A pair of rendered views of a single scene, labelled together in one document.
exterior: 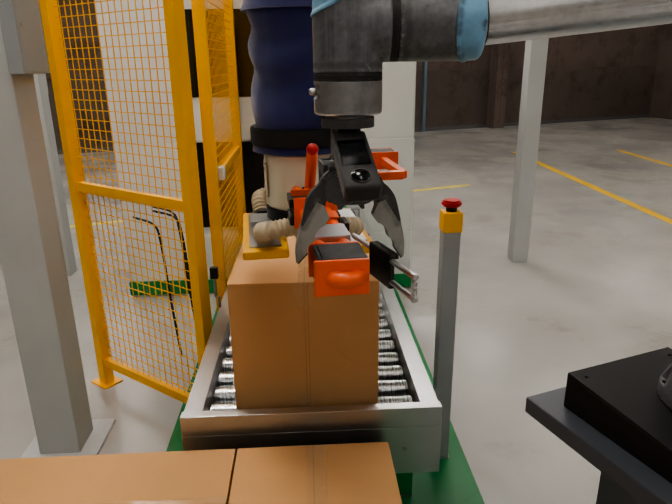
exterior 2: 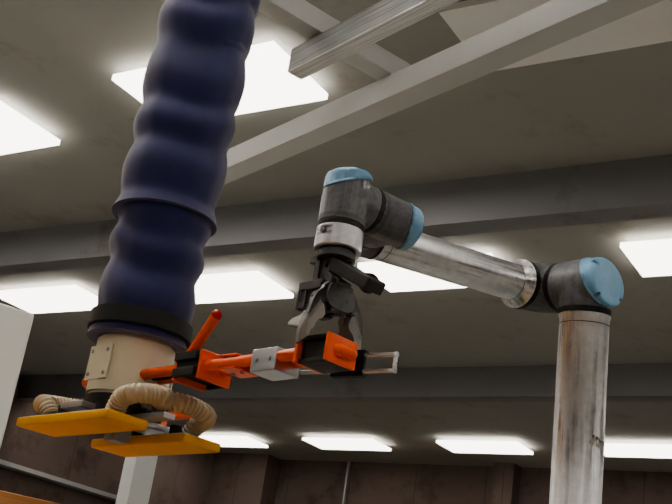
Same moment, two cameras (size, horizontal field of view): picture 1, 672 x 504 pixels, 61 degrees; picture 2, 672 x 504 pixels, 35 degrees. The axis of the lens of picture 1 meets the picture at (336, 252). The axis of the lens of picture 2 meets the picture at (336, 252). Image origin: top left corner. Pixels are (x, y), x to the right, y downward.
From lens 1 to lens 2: 1.52 m
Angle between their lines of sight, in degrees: 52
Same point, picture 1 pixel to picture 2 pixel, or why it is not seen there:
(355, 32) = (362, 200)
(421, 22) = (395, 209)
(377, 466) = not seen: outside the picture
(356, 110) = (356, 245)
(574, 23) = (436, 263)
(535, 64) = (139, 480)
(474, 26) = (419, 224)
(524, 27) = (411, 254)
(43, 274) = not seen: outside the picture
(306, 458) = not seen: outside the picture
